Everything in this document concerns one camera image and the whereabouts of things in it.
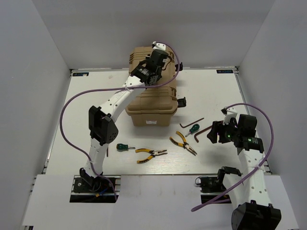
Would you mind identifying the green stubby screwdriver right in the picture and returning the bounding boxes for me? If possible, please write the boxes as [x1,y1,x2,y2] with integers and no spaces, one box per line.
[185,124,200,137]

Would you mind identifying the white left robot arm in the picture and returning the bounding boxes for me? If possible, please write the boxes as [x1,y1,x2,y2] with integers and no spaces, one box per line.
[80,42,168,191]

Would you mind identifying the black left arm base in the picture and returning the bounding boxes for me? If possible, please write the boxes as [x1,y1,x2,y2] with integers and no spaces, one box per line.
[70,176,116,204]

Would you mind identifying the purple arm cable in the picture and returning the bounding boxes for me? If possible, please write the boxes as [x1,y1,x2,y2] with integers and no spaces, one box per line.
[59,41,182,201]
[191,103,275,212]

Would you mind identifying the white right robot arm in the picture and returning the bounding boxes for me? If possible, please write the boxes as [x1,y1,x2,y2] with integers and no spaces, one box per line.
[207,115,282,230]

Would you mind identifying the yellow pliers centre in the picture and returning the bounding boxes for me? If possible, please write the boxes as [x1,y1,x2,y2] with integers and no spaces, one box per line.
[135,148,167,164]

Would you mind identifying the dark hex key small right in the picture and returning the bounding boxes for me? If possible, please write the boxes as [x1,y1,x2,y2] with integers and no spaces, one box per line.
[179,117,205,128]

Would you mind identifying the yellow pliers right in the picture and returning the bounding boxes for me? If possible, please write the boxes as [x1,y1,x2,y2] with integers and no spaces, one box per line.
[169,131,197,156]

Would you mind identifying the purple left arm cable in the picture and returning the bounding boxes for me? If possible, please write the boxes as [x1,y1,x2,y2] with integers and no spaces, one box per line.
[59,41,182,201]

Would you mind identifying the tan plastic toolbox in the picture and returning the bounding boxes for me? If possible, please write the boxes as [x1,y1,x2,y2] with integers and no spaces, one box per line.
[125,46,187,127]

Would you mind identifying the green stubby screwdriver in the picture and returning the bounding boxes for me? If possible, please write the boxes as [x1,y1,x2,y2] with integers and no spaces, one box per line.
[116,143,135,151]
[185,124,200,137]

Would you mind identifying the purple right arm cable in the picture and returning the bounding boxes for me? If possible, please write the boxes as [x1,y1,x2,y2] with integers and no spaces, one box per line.
[191,103,275,212]

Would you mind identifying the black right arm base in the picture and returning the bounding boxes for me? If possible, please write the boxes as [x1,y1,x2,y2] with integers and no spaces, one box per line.
[195,166,241,204]

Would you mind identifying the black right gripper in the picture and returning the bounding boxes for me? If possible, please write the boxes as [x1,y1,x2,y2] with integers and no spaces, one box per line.
[207,117,241,143]

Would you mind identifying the dark hex key large right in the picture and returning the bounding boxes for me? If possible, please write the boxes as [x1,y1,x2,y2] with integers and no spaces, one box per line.
[194,126,212,143]

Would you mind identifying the green stubby screwdriver left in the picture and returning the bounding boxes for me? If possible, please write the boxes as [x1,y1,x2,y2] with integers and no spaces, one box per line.
[116,143,135,151]

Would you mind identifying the yellow pliers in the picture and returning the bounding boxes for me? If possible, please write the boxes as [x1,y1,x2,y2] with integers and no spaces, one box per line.
[135,148,167,164]
[169,131,197,156]

